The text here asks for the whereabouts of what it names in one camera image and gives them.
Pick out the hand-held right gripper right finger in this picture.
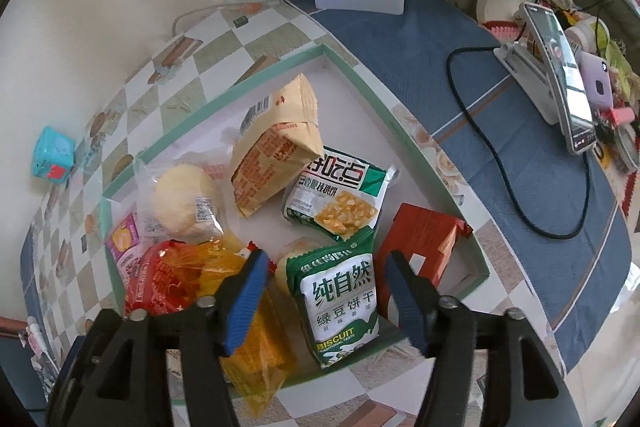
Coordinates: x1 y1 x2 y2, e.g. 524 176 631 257
382 249 583 427

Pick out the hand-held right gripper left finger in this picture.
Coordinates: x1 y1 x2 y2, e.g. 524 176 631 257
45 249 271 427

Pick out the small red candy packet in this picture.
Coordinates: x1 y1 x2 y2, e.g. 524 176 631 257
234 241 278 275

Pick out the yellow clear snack packet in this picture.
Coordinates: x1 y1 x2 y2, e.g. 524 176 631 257
192 237 297 419

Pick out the pale yellow jelly cup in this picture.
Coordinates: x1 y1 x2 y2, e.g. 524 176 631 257
275 237 321 298

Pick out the green white biscuit packet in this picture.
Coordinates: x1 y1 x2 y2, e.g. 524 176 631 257
285 227 383 370

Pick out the red-brown snack packet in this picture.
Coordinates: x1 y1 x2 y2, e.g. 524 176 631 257
372 203 473 318

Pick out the shiny red snack packet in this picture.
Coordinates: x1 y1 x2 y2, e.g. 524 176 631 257
125 241 201 318

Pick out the round white bun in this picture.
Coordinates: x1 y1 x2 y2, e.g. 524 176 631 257
134 159 226 244

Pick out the green white corn packet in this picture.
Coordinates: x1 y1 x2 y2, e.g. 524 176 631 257
282 147 398 242

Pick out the pink cake roll packet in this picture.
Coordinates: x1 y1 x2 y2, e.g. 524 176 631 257
105 212 151 278

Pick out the tan orange snack packet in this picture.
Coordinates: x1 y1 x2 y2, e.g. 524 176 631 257
231 73 325 219

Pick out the teal shallow cardboard box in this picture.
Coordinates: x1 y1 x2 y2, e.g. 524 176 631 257
100 44 492 395

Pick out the blue tablecloth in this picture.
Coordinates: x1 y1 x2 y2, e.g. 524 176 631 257
267 0 628 375

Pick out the teal toy box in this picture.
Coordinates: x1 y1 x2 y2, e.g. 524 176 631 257
31 126 77 184

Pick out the white phone stand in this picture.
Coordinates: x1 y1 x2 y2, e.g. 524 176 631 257
492 39 563 125

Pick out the smartphone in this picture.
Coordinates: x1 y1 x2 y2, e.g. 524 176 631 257
522 2 598 156

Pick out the colourful clutter pile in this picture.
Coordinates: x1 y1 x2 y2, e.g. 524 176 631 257
550 0 640 178

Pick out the purple power bank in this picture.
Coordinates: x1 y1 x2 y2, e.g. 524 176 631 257
577 52 616 110

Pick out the white power cable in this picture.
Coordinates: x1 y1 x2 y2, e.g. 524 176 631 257
172 0 318 38

